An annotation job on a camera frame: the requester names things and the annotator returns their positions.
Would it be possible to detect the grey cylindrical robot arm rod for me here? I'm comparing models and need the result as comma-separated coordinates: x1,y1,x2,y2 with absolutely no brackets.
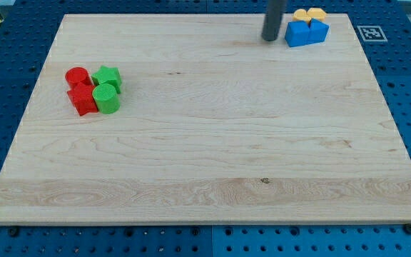
261,0,288,42

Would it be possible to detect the yellow heart block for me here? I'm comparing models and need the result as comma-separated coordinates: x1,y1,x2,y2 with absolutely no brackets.
292,9,312,25

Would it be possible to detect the wooden board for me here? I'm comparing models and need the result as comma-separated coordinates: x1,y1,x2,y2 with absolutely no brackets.
0,14,411,226

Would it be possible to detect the green cylinder block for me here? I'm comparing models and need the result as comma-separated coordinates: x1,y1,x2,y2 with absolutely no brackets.
92,84,120,114

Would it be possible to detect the green star block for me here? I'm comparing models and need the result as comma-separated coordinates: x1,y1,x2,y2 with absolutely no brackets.
91,66,122,94

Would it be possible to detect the red star block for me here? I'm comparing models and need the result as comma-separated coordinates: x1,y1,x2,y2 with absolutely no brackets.
67,83,98,116

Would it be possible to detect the blue cube block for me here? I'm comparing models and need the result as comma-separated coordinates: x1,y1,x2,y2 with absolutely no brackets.
285,21,310,47

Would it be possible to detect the red cylinder block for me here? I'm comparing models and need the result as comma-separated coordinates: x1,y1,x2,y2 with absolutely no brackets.
65,66,93,89

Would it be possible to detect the blue triangular block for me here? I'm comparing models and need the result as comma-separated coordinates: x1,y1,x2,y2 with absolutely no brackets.
307,19,330,44

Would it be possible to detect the yellow hexagon block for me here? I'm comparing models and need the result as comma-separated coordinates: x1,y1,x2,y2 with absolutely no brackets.
307,7,327,21

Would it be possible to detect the white fiducial marker tag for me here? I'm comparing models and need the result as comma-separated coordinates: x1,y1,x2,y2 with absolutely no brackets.
357,25,387,42

